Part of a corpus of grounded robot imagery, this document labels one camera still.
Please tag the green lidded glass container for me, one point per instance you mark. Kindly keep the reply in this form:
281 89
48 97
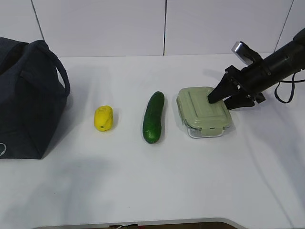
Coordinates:
201 118

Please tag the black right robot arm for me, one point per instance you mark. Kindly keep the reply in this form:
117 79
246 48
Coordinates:
284 62

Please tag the yellow lemon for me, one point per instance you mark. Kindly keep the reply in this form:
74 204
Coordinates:
103 118

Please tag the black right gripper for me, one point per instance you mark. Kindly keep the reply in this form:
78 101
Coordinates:
237 85

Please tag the dark blue lunch bag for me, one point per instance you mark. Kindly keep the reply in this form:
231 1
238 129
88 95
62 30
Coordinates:
34 88

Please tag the green cucumber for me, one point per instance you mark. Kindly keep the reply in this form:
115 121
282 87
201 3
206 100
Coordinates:
152 122

